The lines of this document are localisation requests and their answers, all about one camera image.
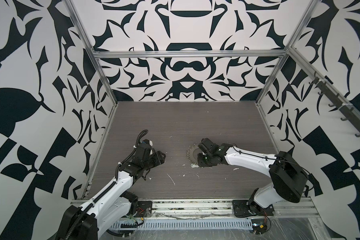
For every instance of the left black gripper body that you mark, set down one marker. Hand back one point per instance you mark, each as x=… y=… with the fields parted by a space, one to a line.
x=153 y=160

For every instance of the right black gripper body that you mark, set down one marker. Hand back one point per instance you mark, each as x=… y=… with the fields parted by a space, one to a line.
x=205 y=160

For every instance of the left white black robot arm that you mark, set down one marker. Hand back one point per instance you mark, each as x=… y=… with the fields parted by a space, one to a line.
x=97 y=215

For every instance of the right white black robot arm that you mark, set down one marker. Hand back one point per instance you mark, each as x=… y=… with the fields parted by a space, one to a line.
x=288 y=178

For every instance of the small green circuit board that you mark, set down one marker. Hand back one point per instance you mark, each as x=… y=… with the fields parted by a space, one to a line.
x=259 y=227

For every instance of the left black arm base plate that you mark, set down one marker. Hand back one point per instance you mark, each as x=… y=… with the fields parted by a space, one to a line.
x=140 y=209

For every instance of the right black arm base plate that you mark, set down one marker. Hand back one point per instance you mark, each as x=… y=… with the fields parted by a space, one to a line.
x=246 y=209

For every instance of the white slotted cable duct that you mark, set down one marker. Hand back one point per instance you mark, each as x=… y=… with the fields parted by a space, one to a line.
x=192 y=224

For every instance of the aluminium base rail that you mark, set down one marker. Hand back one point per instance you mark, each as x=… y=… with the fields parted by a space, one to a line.
x=223 y=209

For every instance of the black wall hook rail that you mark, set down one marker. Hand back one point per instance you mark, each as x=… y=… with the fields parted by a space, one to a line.
x=338 y=101

